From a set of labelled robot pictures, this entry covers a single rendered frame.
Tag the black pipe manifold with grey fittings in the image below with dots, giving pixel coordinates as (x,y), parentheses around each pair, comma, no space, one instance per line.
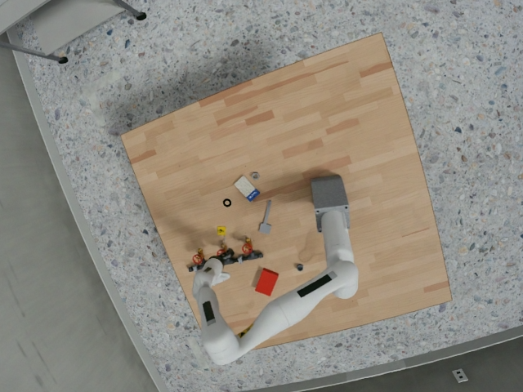
(240,259)

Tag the red rectangular block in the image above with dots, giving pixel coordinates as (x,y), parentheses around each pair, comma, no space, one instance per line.
(267,282)

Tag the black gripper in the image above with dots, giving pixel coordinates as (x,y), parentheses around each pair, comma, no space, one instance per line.
(222,258)

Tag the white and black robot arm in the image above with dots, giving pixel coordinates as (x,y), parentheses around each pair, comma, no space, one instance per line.
(340,279)

